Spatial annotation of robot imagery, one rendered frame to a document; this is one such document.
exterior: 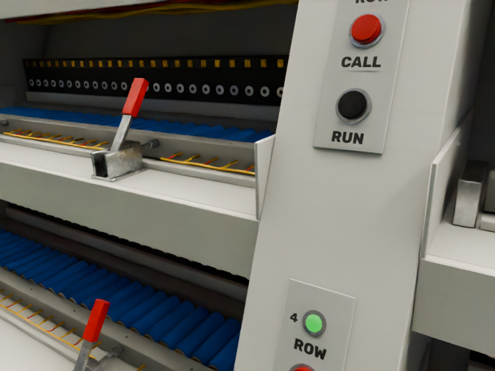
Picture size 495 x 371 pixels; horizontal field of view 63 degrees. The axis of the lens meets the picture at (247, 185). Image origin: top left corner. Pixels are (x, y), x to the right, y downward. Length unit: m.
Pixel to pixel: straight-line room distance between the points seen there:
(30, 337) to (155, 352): 0.16
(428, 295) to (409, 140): 0.08
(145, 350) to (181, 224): 0.16
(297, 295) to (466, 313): 0.09
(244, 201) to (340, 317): 0.10
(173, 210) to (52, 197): 0.15
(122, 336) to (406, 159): 0.32
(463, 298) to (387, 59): 0.13
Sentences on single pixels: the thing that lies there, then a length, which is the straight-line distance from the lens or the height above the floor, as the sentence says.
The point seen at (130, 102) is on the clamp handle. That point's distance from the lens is 0.37.
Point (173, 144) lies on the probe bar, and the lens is 0.39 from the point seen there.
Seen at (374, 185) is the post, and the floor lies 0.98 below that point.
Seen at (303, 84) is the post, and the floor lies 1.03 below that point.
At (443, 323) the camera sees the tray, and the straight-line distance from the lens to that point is 0.24.
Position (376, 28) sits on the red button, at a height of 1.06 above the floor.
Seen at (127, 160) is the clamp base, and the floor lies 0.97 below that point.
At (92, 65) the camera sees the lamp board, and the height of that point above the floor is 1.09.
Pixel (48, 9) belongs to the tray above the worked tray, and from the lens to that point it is 0.50.
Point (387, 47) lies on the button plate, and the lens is 0.24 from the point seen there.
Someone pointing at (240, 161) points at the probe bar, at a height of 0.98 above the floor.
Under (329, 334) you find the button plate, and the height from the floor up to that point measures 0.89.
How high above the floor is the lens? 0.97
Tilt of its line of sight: level
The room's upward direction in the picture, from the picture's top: 10 degrees clockwise
